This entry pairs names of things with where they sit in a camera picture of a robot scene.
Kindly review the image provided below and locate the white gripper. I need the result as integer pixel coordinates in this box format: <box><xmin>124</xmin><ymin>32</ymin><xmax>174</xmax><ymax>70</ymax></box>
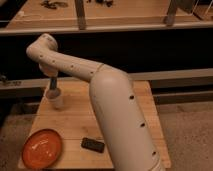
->
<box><xmin>39</xmin><ymin>64</ymin><xmax>58</xmax><ymax>90</ymax></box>

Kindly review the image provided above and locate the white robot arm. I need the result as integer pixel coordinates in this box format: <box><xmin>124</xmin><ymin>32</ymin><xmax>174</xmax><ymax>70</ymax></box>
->
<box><xmin>26</xmin><ymin>34</ymin><xmax>166</xmax><ymax>171</ymax></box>

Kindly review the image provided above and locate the white ceramic cup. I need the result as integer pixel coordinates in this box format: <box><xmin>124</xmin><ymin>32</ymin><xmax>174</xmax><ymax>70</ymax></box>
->
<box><xmin>45</xmin><ymin>88</ymin><xmax>64</xmax><ymax>109</ymax></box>

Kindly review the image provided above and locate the dark rectangular sponge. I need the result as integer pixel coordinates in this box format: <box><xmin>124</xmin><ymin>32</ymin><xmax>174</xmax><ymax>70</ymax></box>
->
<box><xmin>81</xmin><ymin>137</ymin><xmax>105</xmax><ymax>153</ymax></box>

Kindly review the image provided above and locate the wooden board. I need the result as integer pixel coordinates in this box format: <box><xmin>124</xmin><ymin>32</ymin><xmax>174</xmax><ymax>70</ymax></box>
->
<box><xmin>30</xmin><ymin>81</ymin><xmax>171</xmax><ymax>171</ymax></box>

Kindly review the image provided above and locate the orange plate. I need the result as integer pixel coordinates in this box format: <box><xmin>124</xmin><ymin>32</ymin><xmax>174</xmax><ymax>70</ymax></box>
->
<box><xmin>21</xmin><ymin>129</ymin><xmax>63</xmax><ymax>170</ymax></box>

